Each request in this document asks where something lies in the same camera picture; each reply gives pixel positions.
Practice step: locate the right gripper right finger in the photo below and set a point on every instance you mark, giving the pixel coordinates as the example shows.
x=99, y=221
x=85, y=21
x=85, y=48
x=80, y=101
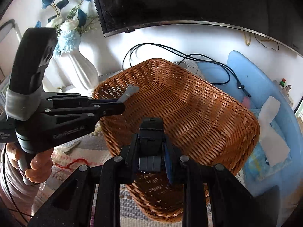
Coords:
x=231, y=203

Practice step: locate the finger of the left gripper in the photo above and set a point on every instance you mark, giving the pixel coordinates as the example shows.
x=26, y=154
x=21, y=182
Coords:
x=101, y=112
x=106, y=103

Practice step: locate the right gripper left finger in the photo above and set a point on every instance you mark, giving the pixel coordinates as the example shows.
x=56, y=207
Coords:
x=92, y=194

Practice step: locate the grey hair clip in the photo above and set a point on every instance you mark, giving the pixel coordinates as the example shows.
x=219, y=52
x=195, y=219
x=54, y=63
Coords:
x=130, y=90

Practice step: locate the person left hand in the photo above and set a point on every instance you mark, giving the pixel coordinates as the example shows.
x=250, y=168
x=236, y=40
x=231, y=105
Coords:
x=40, y=166

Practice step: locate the white ribbed vase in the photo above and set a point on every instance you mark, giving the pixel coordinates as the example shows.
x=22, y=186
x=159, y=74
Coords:
x=78, y=69

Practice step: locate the striped woven table mat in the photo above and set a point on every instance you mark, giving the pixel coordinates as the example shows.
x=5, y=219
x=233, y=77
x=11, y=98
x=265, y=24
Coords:
x=155, y=194

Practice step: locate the blue plastic board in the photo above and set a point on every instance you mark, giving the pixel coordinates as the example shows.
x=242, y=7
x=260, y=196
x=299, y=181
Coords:
x=238, y=77

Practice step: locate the white paper sheet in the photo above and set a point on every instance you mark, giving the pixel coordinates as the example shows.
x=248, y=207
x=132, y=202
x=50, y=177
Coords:
x=273, y=145

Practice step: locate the blue white artificial flowers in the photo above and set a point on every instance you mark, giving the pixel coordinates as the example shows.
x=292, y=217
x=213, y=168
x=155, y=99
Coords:
x=69, y=27

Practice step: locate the brown wicker basket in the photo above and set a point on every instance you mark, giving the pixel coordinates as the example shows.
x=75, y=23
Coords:
x=205, y=123

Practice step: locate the white desk lamp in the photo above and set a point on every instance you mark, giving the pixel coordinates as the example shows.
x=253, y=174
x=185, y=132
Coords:
x=10, y=35

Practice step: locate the black monitor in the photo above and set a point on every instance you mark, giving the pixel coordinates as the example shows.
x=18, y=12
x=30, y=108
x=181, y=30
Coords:
x=280, y=20

